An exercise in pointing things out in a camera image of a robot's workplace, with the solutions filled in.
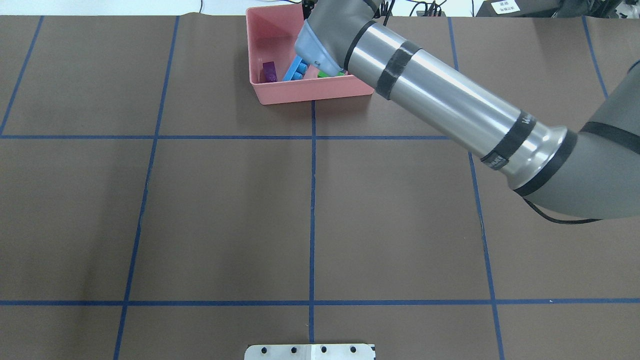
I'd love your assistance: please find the green block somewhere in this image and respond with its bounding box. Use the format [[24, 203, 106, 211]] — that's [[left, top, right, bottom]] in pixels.
[[317, 70, 345, 79]]

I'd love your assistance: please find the long blue block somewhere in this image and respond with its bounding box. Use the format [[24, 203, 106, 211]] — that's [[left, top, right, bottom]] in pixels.
[[282, 55, 309, 82]]

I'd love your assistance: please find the purple block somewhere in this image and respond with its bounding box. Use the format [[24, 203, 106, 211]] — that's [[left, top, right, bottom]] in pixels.
[[262, 61, 278, 84]]

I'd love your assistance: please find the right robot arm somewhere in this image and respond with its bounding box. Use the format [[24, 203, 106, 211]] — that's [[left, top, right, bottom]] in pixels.
[[294, 0, 640, 224]]

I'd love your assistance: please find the pink plastic box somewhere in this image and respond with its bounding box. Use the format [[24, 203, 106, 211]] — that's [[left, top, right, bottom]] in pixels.
[[246, 4, 374, 105]]

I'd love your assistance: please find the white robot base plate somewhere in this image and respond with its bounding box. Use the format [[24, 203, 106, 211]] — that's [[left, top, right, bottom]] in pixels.
[[243, 342, 377, 360]]

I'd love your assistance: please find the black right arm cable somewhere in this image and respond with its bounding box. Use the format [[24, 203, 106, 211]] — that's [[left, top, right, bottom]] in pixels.
[[522, 197, 603, 226]]

